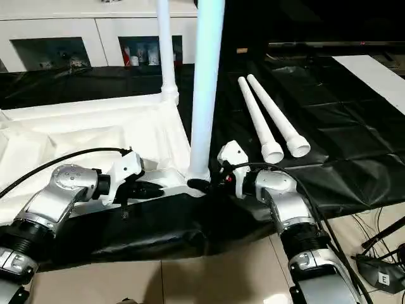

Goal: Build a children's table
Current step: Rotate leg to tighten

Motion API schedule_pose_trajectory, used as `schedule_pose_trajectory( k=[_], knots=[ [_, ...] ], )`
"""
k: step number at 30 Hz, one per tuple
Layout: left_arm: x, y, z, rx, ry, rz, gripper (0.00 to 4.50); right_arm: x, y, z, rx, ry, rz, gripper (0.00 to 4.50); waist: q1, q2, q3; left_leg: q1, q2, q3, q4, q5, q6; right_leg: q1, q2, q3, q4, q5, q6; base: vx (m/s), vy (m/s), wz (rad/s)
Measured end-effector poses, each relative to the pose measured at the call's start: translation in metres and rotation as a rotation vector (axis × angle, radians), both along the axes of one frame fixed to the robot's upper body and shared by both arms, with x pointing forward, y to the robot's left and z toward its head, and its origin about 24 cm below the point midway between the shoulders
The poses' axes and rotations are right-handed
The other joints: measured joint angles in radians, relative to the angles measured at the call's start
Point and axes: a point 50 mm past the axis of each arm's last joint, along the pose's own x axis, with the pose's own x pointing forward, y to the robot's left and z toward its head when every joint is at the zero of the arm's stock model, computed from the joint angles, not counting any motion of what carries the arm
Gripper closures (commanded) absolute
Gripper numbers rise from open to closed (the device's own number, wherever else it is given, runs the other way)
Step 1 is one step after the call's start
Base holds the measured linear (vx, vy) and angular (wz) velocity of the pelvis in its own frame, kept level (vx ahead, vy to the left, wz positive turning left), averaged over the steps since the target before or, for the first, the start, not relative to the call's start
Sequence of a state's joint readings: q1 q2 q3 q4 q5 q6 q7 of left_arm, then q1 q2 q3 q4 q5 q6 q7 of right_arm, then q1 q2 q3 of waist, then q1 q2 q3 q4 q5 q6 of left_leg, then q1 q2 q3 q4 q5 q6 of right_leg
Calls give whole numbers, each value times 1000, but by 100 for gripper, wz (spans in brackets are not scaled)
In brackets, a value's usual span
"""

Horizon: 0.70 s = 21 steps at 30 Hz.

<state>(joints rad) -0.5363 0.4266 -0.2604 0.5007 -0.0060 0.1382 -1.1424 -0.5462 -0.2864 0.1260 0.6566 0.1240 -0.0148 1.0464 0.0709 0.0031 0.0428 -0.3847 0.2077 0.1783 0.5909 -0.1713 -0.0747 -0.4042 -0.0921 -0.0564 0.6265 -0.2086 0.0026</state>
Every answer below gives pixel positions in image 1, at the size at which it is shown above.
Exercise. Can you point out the white tapered table leg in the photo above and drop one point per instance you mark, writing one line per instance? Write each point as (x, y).
(257, 120)
(202, 95)
(275, 111)
(166, 47)

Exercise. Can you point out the white plastic table top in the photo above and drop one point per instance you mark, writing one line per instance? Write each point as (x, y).
(79, 126)

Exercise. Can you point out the black work mat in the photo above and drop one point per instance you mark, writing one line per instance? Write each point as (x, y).
(332, 126)

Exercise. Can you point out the small white jar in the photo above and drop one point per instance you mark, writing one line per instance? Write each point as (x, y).
(135, 61)

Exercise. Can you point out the small tan object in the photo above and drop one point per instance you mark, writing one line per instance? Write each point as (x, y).
(242, 50)

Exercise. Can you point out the tall white jar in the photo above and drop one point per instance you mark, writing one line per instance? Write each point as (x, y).
(153, 57)

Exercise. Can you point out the red bottle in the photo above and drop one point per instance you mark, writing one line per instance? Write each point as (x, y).
(127, 57)

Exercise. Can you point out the black stand pole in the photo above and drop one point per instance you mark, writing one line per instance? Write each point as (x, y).
(386, 234)

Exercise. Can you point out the dark metal bar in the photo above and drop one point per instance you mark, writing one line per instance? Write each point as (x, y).
(332, 44)

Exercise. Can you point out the white sideboard cabinet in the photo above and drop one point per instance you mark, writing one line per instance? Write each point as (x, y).
(63, 28)

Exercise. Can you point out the white flat board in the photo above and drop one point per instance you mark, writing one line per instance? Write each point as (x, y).
(373, 79)

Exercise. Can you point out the black stand base with label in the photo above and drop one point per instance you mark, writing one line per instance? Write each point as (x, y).
(379, 275)

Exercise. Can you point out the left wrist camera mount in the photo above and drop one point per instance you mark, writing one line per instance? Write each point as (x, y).
(125, 171)

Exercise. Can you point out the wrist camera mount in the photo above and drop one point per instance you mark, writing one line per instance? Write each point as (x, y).
(235, 155)
(125, 171)

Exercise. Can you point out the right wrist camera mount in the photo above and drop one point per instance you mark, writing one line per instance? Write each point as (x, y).
(235, 155)

